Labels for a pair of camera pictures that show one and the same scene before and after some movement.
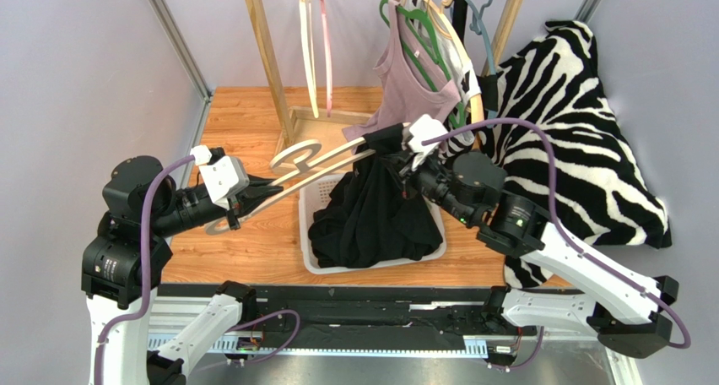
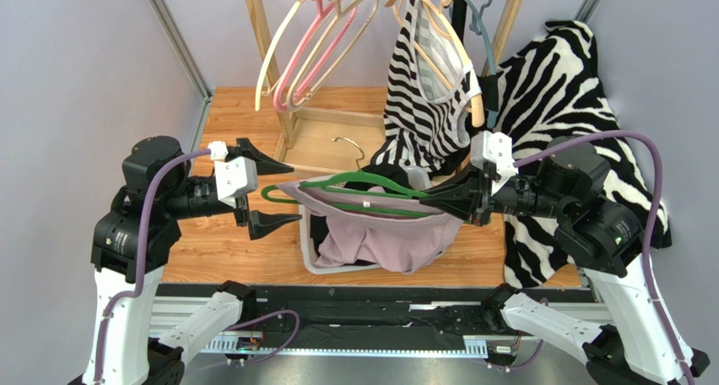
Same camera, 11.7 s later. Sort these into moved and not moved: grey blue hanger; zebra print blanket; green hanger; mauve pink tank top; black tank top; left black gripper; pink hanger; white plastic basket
Moved: black tank top; mauve pink tank top; pink hanger; left black gripper; green hanger
Not moved: grey blue hanger; white plastic basket; zebra print blanket
